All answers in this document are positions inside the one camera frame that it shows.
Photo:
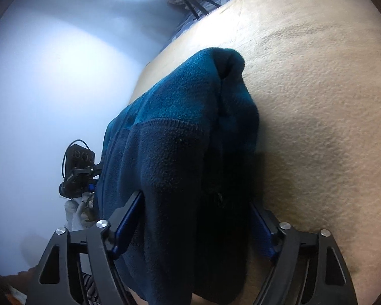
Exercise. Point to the striped clothing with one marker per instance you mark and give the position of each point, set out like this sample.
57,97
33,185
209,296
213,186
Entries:
89,287

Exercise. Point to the teal plaid fleece jacket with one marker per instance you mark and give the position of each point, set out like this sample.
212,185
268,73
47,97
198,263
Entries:
177,149

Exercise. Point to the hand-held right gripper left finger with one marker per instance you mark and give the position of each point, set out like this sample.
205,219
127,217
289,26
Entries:
127,219

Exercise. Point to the tan blanket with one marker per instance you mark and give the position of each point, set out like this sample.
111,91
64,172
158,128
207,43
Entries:
320,101

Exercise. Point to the person's left hand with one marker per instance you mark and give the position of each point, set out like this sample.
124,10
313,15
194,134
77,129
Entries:
74,209

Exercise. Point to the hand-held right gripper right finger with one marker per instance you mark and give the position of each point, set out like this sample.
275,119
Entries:
263,232

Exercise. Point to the blue patterned bedsheet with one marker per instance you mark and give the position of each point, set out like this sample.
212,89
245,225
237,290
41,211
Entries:
185,27

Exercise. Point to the black tripod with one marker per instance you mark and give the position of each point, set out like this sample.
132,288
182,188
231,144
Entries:
193,9

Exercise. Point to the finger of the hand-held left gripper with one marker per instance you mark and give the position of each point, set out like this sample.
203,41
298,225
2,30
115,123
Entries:
97,167

